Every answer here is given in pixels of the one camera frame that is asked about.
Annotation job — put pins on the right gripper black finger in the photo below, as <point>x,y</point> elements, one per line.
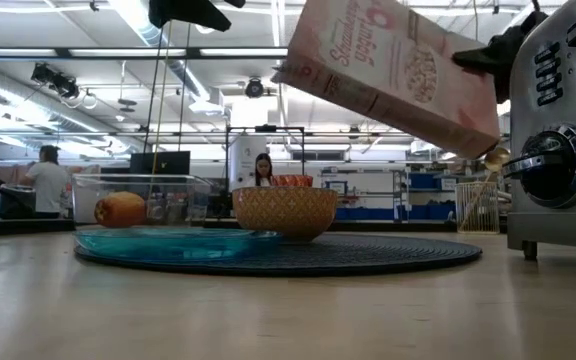
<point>478,60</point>

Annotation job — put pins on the pink strawberry cereal box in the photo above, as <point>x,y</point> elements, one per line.
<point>378,60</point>

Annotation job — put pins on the gold spoon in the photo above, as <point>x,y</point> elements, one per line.
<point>496,159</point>

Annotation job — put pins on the red-yellow apple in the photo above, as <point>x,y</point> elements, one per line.
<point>120,210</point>

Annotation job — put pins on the orange patterned bowl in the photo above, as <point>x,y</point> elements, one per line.
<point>285,212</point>

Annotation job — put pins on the blue glass plate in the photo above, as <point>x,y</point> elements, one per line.
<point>168,247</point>

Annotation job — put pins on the black monitor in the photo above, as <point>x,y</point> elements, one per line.
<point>168,162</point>

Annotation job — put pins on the white cylindrical tank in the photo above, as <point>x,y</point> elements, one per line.
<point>245,160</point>

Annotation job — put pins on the blue storage bins shelf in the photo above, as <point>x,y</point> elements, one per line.
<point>423,212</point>

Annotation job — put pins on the person behind table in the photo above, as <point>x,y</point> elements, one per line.
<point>264,170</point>

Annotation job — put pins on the clear plastic container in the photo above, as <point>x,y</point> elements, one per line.
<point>188,200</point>

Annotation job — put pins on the round dark woven placemat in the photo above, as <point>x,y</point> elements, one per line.
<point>368,252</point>

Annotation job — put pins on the standing person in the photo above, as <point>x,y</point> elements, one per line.
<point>48,185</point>

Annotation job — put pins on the grey bin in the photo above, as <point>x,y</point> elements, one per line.
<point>15,202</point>

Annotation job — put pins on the black ceiling-mounted camera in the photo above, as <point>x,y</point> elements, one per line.
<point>58,82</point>
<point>254,88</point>

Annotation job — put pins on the black metal frame stand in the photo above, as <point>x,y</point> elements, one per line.
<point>265,128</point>

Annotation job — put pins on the black aluminium table frame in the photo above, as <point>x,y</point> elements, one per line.
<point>28,226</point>

